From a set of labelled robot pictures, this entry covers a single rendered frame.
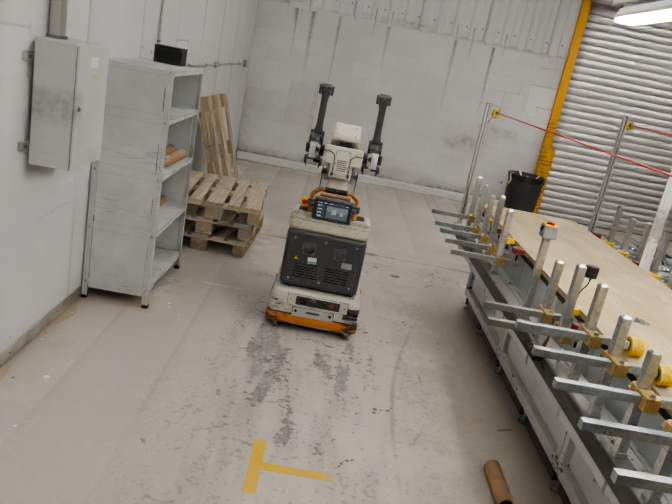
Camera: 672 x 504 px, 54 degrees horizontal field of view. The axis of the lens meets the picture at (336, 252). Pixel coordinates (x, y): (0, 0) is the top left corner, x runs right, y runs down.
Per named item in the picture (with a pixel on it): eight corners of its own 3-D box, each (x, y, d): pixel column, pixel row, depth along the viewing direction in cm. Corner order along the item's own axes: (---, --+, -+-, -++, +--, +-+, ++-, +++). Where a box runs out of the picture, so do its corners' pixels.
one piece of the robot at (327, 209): (355, 233, 435) (361, 206, 421) (303, 223, 435) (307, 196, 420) (356, 222, 444) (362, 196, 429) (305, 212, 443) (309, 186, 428)
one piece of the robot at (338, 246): (352, 315, 449) (377, 198, 426) (274, 299, 448) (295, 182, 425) (353, 298, 481) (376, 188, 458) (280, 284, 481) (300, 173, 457)
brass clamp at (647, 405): (640, 412, 212) (645, 398, 211) (623, 391, 225) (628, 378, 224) (659, 415, 212) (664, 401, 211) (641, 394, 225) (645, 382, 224)
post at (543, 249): (520, 318, 346) (544, 237, 333) (518, 314, 350) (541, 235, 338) (528, 319, 346) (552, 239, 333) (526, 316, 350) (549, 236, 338)
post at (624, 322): (585, 430, 251) (624, 316, 237) (582, 425, 254) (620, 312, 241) (594, 432, 251) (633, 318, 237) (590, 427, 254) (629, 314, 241)
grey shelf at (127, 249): (80, 296, 434) (100, 57, 390) (124, 257, 520) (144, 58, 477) (146, 309, 436) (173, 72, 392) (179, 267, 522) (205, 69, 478)
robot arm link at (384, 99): (378, 91, 466) (392, 94, 466) (377, 93, 480) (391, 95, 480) (366, 153, 473) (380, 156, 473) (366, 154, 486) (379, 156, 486)
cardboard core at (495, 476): (499, 497, 296) (486, 458, 325) (495, 511, 299) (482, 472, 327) (516, 500, 297) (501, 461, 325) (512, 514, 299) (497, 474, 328)
